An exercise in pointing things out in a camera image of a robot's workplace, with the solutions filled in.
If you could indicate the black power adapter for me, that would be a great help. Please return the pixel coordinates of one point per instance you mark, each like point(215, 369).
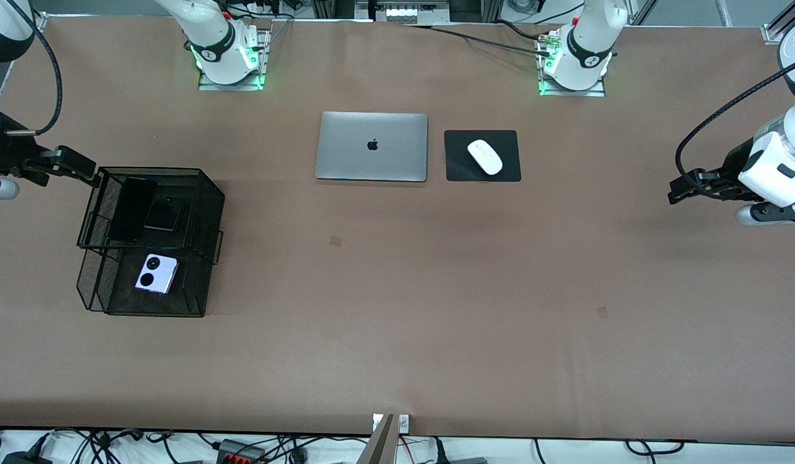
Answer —
point(24, 459)

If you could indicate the black mouse pad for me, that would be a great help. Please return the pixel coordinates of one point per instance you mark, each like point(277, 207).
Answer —
point(455, 145)

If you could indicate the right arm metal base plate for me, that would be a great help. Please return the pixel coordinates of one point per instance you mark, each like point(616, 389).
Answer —
point(230, 86)

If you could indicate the silver closed laptop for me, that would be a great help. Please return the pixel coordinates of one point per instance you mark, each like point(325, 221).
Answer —
point(397, 154)

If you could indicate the metal corner bracket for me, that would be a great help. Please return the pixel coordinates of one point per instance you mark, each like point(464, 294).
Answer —
point(772, 35)

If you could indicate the white computer mouse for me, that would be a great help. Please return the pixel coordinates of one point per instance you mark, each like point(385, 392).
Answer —
point(484, 156)

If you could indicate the aluminium frame profile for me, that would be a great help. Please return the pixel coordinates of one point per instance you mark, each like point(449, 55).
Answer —
point(784, 19)

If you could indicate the grey slanted post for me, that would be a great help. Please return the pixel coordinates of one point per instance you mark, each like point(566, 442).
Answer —
point(381, 444)

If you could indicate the small metal table bracket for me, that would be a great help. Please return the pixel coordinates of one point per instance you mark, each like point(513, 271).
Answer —
point(402, 424)

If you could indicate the white terminal block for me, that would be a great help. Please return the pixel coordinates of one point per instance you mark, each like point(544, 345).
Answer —
point(410, 13)

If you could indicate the aluminium corner profile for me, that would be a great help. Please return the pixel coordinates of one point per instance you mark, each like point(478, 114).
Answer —
point(43, 20)

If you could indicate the black plug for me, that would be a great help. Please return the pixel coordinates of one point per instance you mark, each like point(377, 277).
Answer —
point(439, 451)

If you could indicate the power strip with orange switches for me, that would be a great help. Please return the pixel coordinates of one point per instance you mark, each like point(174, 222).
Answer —
point(239, 454)

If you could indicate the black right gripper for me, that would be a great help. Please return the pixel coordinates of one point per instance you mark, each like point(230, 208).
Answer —
point(7, 156)

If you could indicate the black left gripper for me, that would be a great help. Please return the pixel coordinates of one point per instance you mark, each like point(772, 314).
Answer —
point(732, 165)

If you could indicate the lavender flip phone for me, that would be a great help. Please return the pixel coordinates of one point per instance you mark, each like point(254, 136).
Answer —
point(162, 264)

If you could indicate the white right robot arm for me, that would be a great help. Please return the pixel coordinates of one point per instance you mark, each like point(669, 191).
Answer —
point(210, 32)

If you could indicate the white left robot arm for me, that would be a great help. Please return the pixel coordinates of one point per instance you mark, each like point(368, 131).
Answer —
point(587, 58)

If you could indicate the black flip phone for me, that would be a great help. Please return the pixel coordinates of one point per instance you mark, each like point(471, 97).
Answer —
point(169, 216)

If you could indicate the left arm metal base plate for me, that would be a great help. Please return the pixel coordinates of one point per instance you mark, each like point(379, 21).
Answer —
point(571, 93)

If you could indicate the black slab smartphone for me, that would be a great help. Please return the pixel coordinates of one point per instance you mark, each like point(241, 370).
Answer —
point(130, 206)

